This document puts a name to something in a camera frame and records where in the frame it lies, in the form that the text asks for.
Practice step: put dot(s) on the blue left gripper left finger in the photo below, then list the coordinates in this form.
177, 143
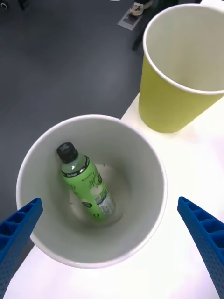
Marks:
18, 240

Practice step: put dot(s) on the grey floor socket plate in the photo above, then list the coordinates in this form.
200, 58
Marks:
128, 22

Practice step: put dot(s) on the grey plastic bin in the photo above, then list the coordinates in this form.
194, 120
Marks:
135, 168

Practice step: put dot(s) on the person's shoe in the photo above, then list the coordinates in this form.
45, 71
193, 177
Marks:
140, 7

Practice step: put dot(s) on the yellow-green plastic bin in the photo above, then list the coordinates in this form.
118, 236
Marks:
168, 102

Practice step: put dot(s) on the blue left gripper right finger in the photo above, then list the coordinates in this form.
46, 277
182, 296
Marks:
207, 238

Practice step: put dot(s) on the green bottle with black cap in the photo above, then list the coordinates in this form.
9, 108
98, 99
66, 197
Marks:
86, 184

